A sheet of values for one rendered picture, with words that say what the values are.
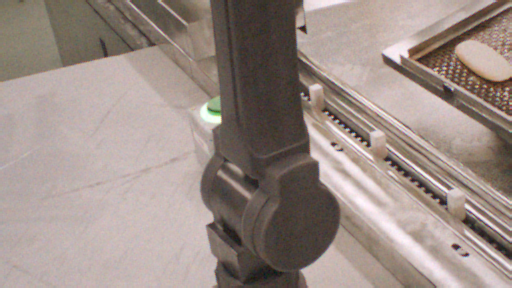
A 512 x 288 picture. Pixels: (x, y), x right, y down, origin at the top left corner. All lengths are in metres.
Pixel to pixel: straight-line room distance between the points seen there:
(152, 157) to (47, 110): 0.23
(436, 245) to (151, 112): 0.51
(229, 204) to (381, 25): 0.67
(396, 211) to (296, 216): 0.19
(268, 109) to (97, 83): 0.67
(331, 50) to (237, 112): 0.62
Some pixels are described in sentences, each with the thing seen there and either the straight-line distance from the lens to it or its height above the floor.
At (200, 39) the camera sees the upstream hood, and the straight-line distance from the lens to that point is 1.18.
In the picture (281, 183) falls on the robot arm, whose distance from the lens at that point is 0.65.
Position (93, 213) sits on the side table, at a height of 0.82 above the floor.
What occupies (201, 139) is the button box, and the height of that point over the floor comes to 0.87.
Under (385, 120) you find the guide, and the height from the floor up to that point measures 0.86.
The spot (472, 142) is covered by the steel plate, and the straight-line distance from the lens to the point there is 1.02.
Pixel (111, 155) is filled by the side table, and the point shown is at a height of 0.82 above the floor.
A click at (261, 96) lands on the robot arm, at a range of 0.64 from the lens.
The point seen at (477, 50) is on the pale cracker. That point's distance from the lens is 1.02.
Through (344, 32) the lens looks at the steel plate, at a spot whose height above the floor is 0.82.
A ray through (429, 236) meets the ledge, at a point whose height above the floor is 0.86.
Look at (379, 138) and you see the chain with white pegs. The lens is 0.94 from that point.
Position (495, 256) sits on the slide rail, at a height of 0.85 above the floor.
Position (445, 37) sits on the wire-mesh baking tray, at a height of 0.90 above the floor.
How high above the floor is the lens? 1.36
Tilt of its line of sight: 31 degrees down
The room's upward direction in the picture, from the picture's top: 10 degrees counter-clockwise
